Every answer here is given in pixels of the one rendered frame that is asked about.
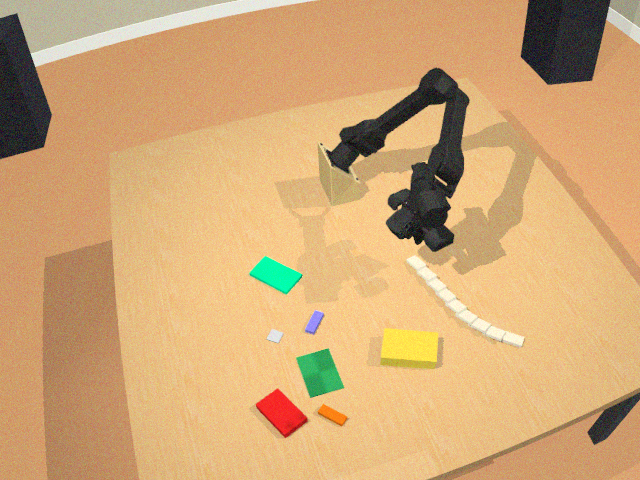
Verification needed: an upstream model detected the purple rectangular block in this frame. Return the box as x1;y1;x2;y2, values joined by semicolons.
305;310;324;335

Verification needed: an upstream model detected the red rectangular block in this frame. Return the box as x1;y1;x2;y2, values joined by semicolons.
256;388;308;438

